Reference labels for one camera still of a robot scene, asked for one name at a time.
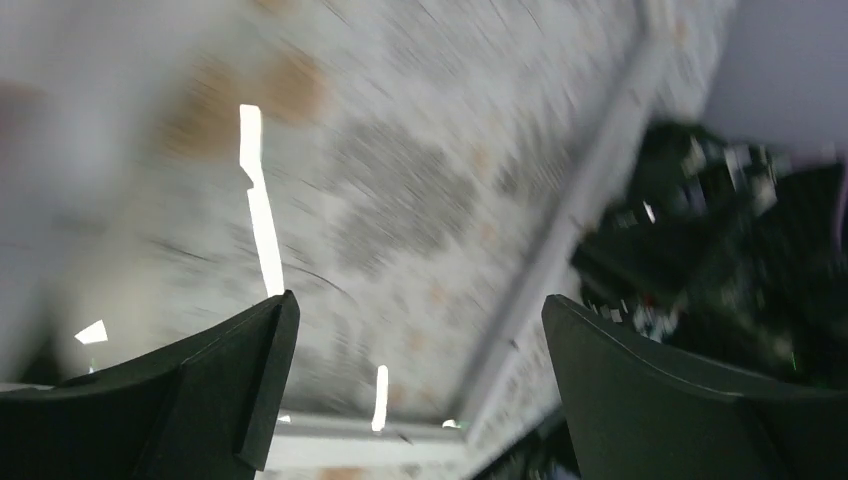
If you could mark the floral patterned table mat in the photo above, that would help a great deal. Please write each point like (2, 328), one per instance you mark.
(168, 164)

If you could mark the black foam lined case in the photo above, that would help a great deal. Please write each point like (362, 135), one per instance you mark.
(731, 251)

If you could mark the white picture frame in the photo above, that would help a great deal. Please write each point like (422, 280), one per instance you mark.
(486, 423)

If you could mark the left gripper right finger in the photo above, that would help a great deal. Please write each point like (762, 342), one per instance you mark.
(638, 409)

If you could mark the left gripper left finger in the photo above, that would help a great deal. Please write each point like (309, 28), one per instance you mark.
(204, 407)

